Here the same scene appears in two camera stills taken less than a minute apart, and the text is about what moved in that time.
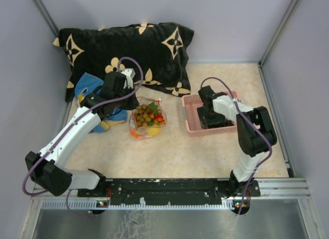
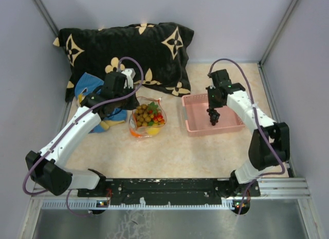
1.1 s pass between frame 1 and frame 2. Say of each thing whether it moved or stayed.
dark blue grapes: moved
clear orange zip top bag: stayed
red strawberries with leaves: stayed
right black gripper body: moved
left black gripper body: stayed
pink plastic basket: stayed
